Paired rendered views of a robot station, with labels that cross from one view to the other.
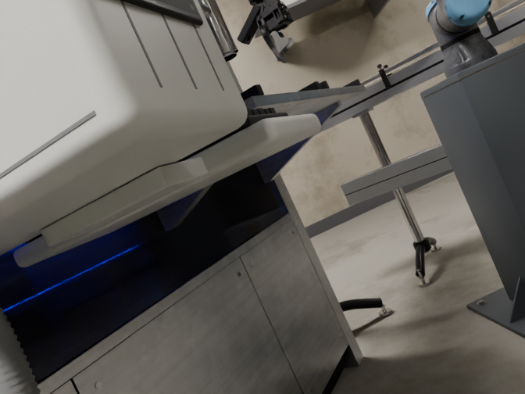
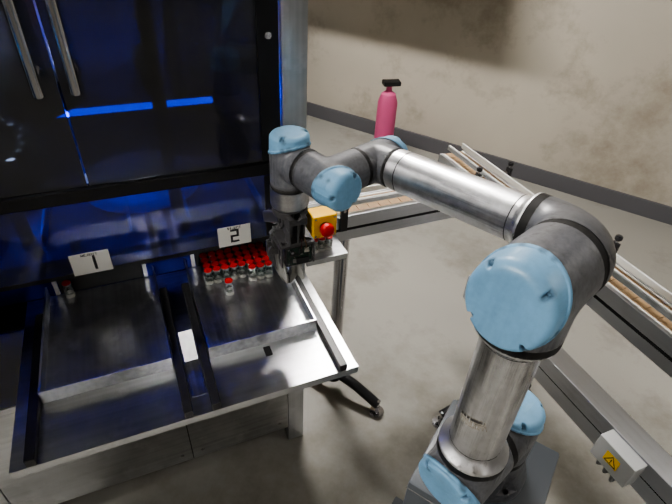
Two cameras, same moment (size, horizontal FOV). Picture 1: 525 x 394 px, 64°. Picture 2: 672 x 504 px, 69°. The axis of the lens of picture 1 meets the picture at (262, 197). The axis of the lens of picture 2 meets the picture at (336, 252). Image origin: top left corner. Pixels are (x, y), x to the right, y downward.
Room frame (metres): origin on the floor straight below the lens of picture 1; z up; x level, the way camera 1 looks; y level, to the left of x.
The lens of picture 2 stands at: (0.64, -0.77, 1.76)
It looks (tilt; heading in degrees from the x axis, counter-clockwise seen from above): 37 degrees down; 33
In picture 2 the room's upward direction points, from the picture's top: 3 degrees clockwise
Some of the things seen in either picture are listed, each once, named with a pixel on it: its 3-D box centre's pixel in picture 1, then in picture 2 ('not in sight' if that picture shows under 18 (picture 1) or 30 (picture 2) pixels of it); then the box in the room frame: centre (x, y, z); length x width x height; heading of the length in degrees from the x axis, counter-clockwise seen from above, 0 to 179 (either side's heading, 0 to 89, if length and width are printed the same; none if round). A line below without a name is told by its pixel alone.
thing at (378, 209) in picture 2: not in sight; (384, 201); (1.90, -0.13, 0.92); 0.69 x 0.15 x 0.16; 148
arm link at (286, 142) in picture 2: not in sight; (290, 159); (1.27, -0.25, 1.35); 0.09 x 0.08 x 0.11; 78
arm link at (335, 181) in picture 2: not in sight; (333, 178); (1.27, -0.34, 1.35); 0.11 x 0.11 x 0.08; 78
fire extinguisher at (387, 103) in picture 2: not in sight; (385, 122); (3.79, 0.91, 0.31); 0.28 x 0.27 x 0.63; 2
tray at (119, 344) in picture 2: not in sight; (105, 325); (1.02, 0.11, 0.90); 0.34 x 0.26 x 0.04; 58
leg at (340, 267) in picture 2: not in sight; (337, 311); (1.77, -0.05, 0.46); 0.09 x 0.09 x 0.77; 58
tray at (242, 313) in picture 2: not in sight; (246, 292); (1.30, -0.07, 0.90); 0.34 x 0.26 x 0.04; 58
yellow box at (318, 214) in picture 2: not in sight; (320, 220); (1.58, -0.10, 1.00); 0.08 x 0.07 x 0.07; 58
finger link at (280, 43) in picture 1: (280, 44); (284, 272); (1.26, -0.24, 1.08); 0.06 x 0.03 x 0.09; 58
